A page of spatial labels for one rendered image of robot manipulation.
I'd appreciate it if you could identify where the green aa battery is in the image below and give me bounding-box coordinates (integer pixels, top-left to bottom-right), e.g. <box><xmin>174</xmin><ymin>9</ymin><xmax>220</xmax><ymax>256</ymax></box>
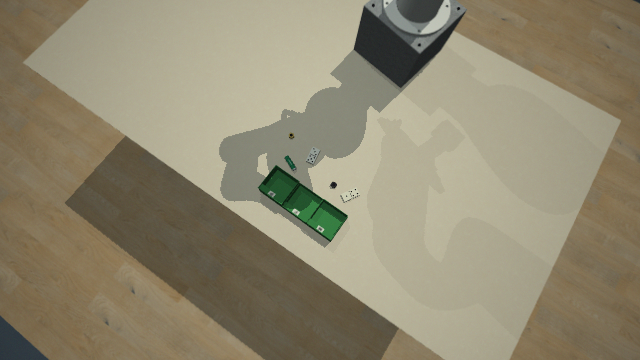
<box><xmin>285</xmin><ymin>155</ymin><xmax>297</xmax><ymax>171</ymax></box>

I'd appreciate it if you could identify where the green rack of bins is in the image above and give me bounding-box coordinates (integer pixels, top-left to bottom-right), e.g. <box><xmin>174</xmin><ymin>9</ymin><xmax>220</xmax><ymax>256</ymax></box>
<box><xmin>258</xmin><ymin>166</ymin><xmax>347</xmax><ymax>242</ymax></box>

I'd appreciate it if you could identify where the white domino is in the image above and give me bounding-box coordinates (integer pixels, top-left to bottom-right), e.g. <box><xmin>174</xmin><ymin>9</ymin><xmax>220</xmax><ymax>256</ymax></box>
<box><xmin>341</xmin><ymin>187</ymin><xmax>360</xmax><ymax>202</ymax></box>
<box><xmin>306</xmin><ymin>147</ymin><xmax>320</xmax><ymax>164</ymax></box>

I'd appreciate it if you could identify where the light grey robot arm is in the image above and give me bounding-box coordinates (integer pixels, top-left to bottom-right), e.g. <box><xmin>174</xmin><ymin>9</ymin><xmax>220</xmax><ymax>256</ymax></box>
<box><xmin>383</xmin><ymin>0</ymin><xmax>451</xmax><ymax>36</ymax></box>

